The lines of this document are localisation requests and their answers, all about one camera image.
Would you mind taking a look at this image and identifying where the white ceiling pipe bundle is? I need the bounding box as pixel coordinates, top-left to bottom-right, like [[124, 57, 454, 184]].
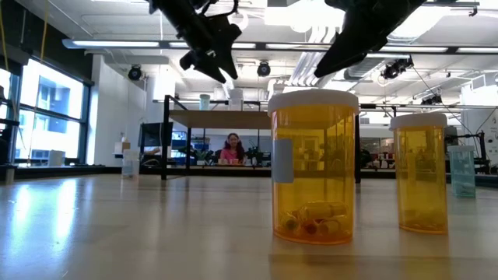
[[289, 26, 343, 87]]

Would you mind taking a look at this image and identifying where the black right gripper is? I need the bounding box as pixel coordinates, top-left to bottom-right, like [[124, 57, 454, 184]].
[[314, 0, 427, 78]]

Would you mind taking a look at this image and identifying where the small orange pill bottle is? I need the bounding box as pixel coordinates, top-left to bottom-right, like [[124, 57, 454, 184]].
[[389, 112, 449, 235]]

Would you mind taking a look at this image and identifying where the black metal rig frame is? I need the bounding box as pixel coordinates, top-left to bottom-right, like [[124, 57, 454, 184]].
[[0, 165, 498, 190]]

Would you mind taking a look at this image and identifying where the large window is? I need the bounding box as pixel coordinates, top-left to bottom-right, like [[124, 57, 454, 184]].
[[0, 58, 93, 168]]

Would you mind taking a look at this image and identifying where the black background monitor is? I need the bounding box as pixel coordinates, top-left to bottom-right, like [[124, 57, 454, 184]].
[[446, 124, 460, 148], [139, 121, 174, 156]]

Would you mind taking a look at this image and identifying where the wooden shelf with black frame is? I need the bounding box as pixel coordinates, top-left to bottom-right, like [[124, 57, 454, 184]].
[[161, 94, 361, 184]]

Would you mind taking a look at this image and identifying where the yellow hanging cable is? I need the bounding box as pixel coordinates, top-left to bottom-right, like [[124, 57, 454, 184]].
[[40, 0, 50, 51], [0, 0, 9, 63]]

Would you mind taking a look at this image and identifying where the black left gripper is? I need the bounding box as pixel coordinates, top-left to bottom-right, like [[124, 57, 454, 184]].
[[177, 11, 243, 84]]

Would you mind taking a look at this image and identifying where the background potted plant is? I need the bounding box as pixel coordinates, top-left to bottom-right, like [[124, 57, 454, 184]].
[[194, 149, 213, 166]]

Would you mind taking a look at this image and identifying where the person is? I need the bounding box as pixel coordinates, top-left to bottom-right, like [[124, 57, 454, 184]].
[[219, 132, 247, 166]]

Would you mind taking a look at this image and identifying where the overhead LED light bar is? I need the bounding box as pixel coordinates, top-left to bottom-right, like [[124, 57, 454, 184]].
[[61, 37, 498, 55]]

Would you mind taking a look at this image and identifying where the black track spotlight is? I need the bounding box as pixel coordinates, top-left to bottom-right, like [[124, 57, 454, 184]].
[[419, 93, 444, 106], [380, 56, 415, 81]]

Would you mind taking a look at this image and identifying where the small white vial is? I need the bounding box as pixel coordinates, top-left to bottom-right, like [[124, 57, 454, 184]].
[[447, 145, 477, 198]]

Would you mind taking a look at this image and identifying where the clear pill bottle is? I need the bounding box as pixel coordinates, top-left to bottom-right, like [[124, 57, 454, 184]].
[[228, 88, 244, 111], [121, 149, 141, 180]]

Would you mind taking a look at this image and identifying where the white box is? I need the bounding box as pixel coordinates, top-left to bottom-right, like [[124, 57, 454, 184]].
[[47, 149, 66, 167]]

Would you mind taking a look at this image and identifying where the white hanging ring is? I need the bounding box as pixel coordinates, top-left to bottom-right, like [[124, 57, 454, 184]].
[[229, 11, 250, 32]]

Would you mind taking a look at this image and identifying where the silver air duct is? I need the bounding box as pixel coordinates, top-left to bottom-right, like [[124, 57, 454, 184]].
[[344, 54, 390, 81]]

